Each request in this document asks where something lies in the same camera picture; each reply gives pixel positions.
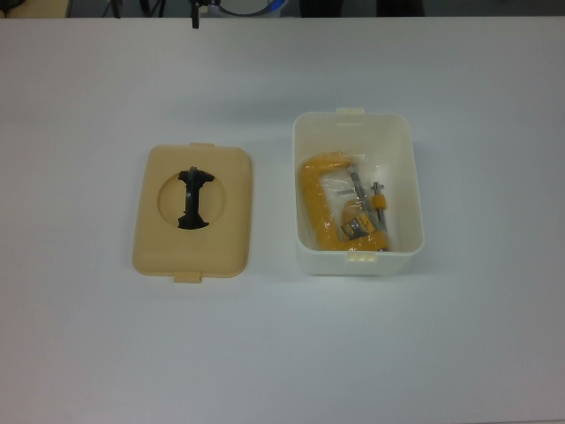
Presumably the beige lid with black handle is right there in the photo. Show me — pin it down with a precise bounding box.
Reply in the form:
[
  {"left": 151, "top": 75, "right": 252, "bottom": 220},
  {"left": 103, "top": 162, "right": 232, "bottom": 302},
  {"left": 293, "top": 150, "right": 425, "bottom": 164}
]
[{"left": 132, "top": 141, "right": 257, "bottom": 284}]

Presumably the white plastic tool case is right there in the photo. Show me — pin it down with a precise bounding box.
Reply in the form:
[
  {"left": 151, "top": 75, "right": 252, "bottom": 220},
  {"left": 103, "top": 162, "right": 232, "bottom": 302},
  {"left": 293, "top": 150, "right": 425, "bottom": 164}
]
[{"left": 291, "top": 107, "right": 425, "bottom": 278}]

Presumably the yellow C-clamp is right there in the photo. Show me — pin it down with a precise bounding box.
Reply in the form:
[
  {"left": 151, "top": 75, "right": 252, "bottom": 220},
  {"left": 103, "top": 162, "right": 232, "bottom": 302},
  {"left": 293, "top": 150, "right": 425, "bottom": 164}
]
[{"left": 299, "top": 151, "right": 392, "bottom": 254}]

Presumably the clear plastic bag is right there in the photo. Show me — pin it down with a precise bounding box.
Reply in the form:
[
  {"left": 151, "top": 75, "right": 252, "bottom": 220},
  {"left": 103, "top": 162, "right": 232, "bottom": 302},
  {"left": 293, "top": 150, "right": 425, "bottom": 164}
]
[{"left": 301, "top": 151, "right": 396, "bottom": 254}]

